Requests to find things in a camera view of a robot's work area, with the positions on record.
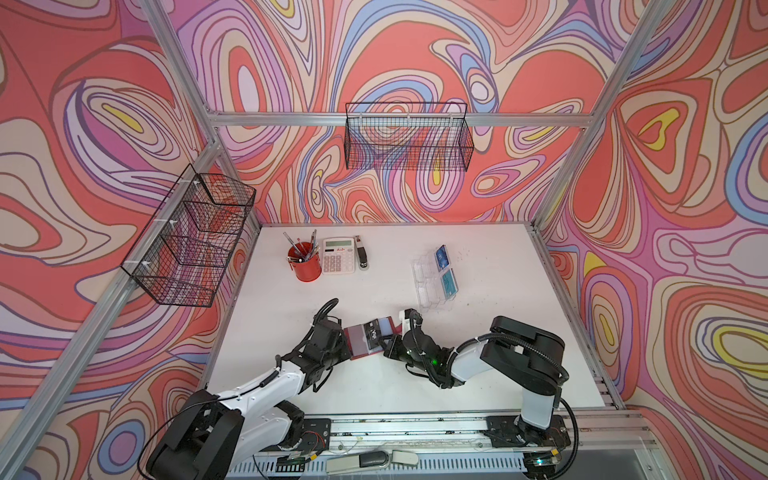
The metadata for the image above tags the red leather card holder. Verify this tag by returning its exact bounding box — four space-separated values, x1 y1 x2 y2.
343 316 402 360

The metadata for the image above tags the dark grey credit card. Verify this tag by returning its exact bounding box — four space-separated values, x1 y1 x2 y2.
364 317 396 352

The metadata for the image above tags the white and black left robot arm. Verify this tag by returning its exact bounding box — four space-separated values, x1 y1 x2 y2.
136 298 351 479

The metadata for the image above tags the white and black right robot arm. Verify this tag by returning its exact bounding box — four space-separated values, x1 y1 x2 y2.
378 309 572 449

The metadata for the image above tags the clear plastic card tray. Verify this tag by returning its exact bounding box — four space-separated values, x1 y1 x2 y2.
411 247 457 311

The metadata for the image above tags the teal credit card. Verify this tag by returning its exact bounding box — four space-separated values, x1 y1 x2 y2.
440 268 459 300

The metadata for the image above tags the blue VIP credit card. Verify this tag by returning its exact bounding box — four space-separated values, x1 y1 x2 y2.
434 245 451 272

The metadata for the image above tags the beige and black stapler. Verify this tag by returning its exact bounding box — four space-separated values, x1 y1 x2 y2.
354 235 369 270

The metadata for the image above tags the pink desk calculator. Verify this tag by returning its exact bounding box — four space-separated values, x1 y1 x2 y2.
320 237 357 275

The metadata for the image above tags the red metal pen bucket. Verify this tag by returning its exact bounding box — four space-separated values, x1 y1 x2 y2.
287 242 322 283

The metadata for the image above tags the grey pencil in bucket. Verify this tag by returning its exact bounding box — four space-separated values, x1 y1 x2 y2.
283 231 302 253

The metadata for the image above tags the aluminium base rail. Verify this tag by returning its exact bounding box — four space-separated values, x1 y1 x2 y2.
161 409 655 480

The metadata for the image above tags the black wire basket on left wall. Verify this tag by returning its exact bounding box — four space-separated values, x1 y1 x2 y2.
121 165 255 308

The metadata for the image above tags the black wire basket on wall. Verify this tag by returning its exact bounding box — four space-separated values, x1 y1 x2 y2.
121 165 255 308
343 100 475 172

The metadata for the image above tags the black wire basket on back wall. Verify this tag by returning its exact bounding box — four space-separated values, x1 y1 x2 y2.
343 100 475 172

